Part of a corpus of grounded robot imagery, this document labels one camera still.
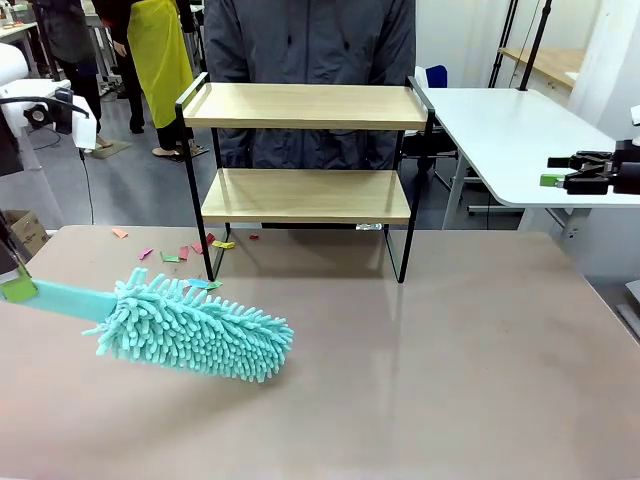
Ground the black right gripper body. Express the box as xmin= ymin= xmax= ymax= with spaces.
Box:
xmin=606 ymin=139 xmax=640 ymax=197

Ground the teal microfiber duster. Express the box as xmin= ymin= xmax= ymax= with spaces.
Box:
xmin=0 ymin=266 xmax=296 ymax=385

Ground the cardboard box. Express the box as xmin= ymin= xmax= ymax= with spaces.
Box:
xmin=3 ymin=208 xmax=50 ymax=252

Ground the large white side table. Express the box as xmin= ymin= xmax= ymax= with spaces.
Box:
xmin=417 ymin=87 xmax=640 ymax=246

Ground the wooden background desk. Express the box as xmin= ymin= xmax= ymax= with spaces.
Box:
xmin=497 ymin=47 xmax=587 ymax=91

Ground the black stand pole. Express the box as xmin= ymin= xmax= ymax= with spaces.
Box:
xmin=518 ymin=0 xmax=555 ymax=92

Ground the dark gray plastic stool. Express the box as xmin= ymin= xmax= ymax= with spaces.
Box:
xmin=401 ymin=127 xmax=460 ymax=162

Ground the black tripod stand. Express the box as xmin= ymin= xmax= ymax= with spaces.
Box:
xmin=487 ymin=0 xmax=522 ymax=90

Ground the blue chair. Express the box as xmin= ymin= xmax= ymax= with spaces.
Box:
xmin=424 ymin=64 xmax=450 ymax=91

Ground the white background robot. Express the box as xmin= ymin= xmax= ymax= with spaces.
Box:
xmin=0 ymin=42 xmax=97 ymax=151

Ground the background desk with clutter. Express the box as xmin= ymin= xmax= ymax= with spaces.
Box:
xmin=0 ymin=19 xmax=41 ymax=66

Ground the figure in dark clothes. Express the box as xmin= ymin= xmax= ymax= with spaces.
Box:
xmin=37 ymin=0 xmax=104 ymax=149

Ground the mannequin with yellow apron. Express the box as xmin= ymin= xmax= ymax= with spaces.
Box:
xmin=94 ymin=0 xmax=204 ymax=161

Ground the person in gray jacket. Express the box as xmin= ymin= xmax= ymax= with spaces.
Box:
xmin=202 ymin=0 xmax=417 ymax=171

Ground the thin black hanging cable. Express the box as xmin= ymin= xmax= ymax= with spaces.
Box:
xmin=78 ymin=147 xmax=96 ymax=227

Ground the grey aluminium rail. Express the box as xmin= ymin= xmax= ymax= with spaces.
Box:
xmin=614 ymin=278 xmax=640 ymax=347

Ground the brown mannequin base plate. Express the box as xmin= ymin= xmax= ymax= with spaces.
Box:
xmin=91 ymin=139 xmax=132 ymax=160

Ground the two-tier wooden black-frame shelf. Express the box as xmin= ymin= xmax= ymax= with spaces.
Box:
xmin=174 ymin=72 xmax=437 ymax=285

